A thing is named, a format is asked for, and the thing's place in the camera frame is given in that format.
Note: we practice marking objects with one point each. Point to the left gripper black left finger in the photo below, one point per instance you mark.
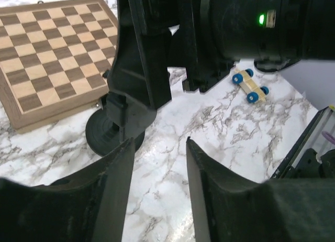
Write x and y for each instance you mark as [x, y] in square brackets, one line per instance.
[89, 205]

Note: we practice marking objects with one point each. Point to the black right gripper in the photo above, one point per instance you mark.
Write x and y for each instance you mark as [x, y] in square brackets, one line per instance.
[154, 35]

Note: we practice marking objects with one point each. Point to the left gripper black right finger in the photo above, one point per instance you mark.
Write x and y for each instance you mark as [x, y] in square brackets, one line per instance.
[229, 207]

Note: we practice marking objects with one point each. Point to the black phone stand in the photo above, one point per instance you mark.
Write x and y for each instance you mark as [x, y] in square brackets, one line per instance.
[102, 134]

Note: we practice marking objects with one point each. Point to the wooden toy car blue wheels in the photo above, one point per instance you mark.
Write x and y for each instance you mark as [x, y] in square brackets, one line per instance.
[255, 93]

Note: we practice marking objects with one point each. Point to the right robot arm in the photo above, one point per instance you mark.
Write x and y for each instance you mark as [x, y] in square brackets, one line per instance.
[274, 33]

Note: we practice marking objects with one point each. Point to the wooden chessboard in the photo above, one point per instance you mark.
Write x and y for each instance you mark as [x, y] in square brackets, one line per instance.
[53, 56]

